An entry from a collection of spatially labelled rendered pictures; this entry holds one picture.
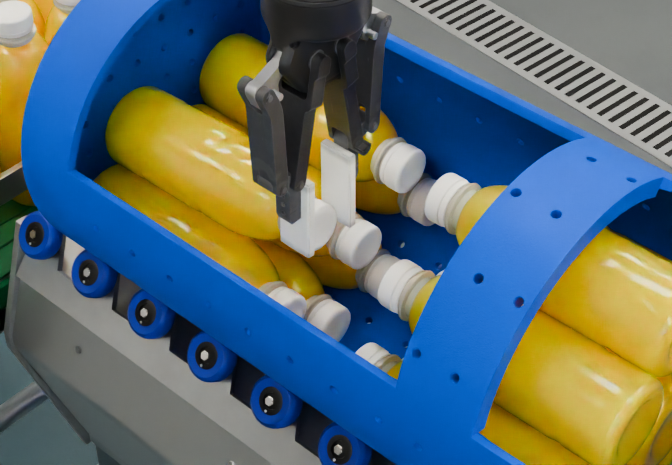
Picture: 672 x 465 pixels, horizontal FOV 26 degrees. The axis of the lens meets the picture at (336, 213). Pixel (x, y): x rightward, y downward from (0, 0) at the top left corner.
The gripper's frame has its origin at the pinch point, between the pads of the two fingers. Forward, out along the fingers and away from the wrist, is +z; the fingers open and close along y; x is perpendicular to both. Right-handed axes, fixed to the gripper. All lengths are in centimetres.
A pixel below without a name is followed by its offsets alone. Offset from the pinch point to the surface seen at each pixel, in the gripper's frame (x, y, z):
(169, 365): 12.3, -5.9, 22.3
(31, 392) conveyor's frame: 68, 13, 84
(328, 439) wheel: -5.9, -5.3, 18.2
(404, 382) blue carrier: -15.5, -8.3, 1.9
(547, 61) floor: 85, 165, 114
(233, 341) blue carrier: 1.1, -8.4, 9.5
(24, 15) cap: 40.7, 4.2, 3.8
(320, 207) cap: 0.0, 0.3, 0.9
